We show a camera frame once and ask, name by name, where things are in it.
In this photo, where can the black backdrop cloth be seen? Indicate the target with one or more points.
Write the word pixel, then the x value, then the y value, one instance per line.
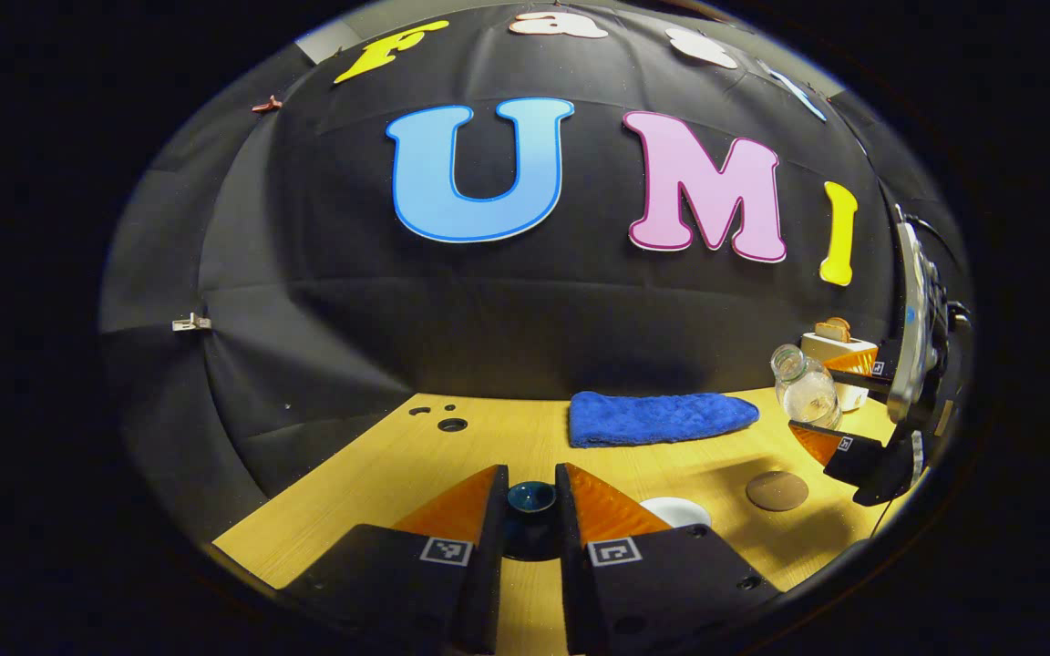
pixel 352 319

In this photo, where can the white clip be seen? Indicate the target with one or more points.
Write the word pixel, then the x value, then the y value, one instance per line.
pixel 190 322

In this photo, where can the white teacup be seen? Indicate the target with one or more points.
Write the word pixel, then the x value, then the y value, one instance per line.
pixel 680 510

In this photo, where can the round brown coaster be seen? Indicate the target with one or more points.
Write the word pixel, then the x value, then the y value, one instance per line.
pixel 777 490

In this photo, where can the blue towel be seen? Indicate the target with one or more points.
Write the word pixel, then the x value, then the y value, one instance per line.
pixel 653 419

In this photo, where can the dark blue teacup lid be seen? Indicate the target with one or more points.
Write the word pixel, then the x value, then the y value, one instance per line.
pixel 531 499

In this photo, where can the clear plastic water bottle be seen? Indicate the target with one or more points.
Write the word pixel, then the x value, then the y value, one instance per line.
pixel 808 396

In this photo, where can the toast slice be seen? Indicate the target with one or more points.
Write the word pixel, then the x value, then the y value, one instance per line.
pixel 833 330

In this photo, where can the white toaster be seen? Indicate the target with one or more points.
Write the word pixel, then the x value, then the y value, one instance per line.
pixel 830 349

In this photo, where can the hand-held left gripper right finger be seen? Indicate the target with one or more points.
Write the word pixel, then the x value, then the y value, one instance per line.
pixel 572 565

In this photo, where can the copper clip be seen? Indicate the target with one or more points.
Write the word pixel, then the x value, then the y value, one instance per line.
pixel 267 105

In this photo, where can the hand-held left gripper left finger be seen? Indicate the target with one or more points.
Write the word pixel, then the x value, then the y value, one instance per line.
pixel 484 565

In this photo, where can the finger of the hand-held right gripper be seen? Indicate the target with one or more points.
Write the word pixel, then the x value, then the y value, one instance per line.
pixel 853 460
pixel 871 366

